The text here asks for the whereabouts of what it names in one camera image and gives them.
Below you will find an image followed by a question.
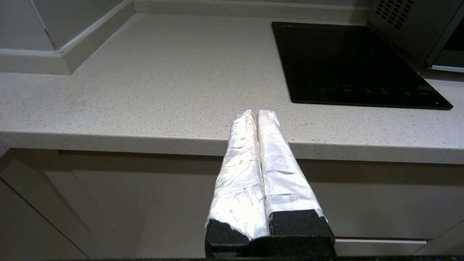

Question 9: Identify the beige cabinet door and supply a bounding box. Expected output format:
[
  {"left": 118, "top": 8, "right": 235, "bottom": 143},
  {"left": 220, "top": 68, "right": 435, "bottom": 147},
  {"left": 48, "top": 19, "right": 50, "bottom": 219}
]
[{"left": 60, "top": 149, "right": 464, "bottom": 261}]

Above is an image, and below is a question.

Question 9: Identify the beige cabinet corner panel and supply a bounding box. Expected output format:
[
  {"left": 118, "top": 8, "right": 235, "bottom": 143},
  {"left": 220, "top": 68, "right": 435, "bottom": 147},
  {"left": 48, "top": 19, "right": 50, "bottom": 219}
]
[{"left": 0, "top": 148, "right": 109, "bottom": 261}]

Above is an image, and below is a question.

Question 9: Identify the black glass microwave door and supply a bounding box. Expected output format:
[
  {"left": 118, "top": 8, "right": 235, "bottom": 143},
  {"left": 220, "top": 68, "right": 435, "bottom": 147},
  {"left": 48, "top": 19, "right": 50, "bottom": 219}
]
[{"left": 427, "top": 7, "right": 464, "bottom": 73}]

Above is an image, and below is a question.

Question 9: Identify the silver microwave oven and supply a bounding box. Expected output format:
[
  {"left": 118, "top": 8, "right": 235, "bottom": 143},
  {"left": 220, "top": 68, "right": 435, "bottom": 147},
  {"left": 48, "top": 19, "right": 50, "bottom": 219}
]
[{"left": 366, "top": 0, "right": 464, "bottom": 73}]

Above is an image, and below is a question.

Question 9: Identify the black induction cooktop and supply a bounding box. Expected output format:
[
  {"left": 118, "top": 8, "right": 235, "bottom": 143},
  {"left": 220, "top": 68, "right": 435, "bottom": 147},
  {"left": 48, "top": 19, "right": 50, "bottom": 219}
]
[{"left": 272, "top": 22, "right": 453, "bottom": 110}]

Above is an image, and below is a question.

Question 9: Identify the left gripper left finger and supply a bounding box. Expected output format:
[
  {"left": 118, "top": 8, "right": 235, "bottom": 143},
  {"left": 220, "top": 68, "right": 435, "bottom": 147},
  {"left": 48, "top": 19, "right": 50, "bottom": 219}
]
[{"left": 205, "top": 109, "right": 269, "bottom": 250}]

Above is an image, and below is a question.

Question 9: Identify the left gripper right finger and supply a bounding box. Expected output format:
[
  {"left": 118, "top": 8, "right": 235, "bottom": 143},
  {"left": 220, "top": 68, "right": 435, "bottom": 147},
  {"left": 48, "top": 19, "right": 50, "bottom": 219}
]
[{"left": 257, "top": 109, "right": 335, "bottom": 247}]

